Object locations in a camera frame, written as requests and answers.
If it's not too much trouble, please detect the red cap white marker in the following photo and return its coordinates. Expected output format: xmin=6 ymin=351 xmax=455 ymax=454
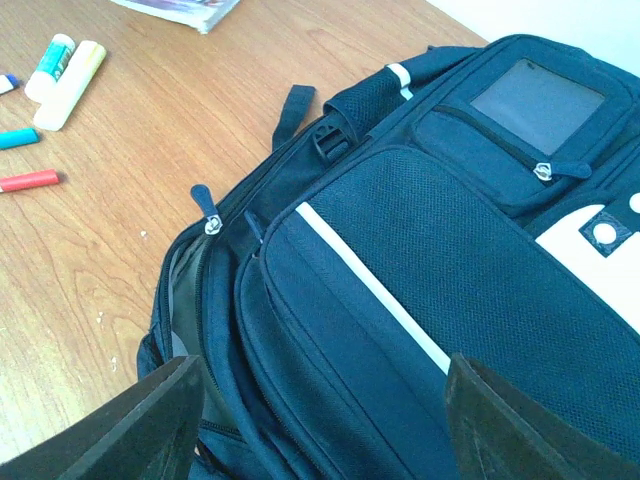
xmin=0 ymin=169 xmax=60 ymax=193

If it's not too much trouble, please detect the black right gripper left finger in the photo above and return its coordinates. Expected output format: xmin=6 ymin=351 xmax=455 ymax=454
xmin=1 ymin=356 xmax=204 ymax=479

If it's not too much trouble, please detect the green cap white marker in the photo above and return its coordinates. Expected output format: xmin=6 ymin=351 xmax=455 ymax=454
xmin=24 ymin=33 xmax=76 ymax=103

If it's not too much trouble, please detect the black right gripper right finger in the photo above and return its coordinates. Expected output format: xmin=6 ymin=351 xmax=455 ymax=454
xmin=445 ymin=354 xmax=639 ymax=479

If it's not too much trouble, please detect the teal cap white marker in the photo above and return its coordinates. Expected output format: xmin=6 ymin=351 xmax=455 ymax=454
xmin=0 ymin=128 xmax=40 ymax=150

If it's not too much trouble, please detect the navy blue backpack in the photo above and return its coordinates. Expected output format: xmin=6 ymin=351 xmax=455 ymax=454
xmin=137 ymin=35 xmax=639 ymax=479

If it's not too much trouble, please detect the purple cap white marker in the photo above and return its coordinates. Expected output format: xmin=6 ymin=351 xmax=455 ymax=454
xmin=0 ymin=74 xmax=20 ymax=95

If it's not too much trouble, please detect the pink illustrated book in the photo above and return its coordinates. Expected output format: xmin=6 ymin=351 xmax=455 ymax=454
xmin=112 ymin=0 xmax=239 ymax=34

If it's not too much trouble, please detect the yellow highlighter marker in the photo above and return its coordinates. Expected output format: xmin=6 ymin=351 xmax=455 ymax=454
xmin=33 ymin=40 xmax=107 ymax=131

